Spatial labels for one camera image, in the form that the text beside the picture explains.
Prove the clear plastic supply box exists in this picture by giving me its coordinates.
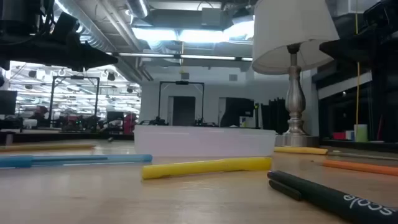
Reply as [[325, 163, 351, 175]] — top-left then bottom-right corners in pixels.
[[134, 124, 277, 157]]

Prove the orange pencil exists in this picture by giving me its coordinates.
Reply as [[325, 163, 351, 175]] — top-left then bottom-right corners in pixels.
[[322, 159, 398, 177]]

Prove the black monitor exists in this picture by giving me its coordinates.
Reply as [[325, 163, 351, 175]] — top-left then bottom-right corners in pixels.
[[0, 90, 18, 116], [224, 96, 255, 128]]

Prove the silver lamp white shade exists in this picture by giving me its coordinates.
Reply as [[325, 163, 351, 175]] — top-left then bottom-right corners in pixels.
[[251, 0, 340, 147]]

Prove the black gantry frame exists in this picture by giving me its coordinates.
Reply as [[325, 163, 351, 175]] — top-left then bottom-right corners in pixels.
[[157, 80, 205, 126], [48, 75, 101, 127]]

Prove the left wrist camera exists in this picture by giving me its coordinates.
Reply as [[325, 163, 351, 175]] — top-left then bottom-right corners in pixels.
[[51, 11, 81, 43]]

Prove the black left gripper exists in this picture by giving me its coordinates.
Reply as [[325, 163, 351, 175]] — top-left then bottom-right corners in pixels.
[[0, 32, 119, 72]]

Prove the black pen white print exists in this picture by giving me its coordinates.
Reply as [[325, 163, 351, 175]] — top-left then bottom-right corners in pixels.
[[266, 170, 398, 224]]

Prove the blue pen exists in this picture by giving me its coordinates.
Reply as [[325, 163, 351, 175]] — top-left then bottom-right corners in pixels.
[[0, 154, 154, 169]]

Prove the yellow pencil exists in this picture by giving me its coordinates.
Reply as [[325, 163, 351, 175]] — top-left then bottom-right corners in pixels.
[[273, 146, 329, 156]]

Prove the yellow pen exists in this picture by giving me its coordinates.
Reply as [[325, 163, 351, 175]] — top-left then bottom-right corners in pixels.
[[0, 143, 96, 152]]

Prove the yellow highlighter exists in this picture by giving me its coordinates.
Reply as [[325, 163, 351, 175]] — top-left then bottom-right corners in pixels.
[[141, 156, 273, 180]]

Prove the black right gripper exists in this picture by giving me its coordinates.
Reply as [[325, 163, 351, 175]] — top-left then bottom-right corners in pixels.
[[319, 9, 398, 67]]

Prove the black aluminium table frame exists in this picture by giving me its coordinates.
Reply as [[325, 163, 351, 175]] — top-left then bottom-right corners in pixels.
[[0, 130, 398, 154]]

